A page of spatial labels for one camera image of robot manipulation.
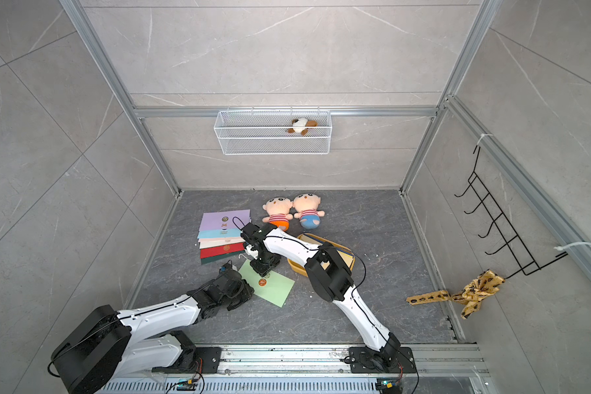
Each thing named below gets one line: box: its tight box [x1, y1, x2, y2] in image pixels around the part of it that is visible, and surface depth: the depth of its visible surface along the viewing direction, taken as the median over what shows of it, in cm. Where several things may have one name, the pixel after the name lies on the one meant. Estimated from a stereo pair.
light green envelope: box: [238, 258, 296, 308], surface depth 90 cm
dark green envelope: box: [200, 250, 246, 266], surface depth 97 cm
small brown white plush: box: [285, 118, 319, 137], surface depth 90 cm
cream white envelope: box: [197, 237, 246, 250], surface depth 103 cm
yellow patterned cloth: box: [406, 269, 506, 320], surface depth 70 cm
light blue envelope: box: [197, 228, 243, 239], surface depth 106 cm
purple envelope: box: [198, 209, 252, 231], surface depth 110 cm
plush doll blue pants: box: [293, 192, 326, 230], surface depth 106 cm
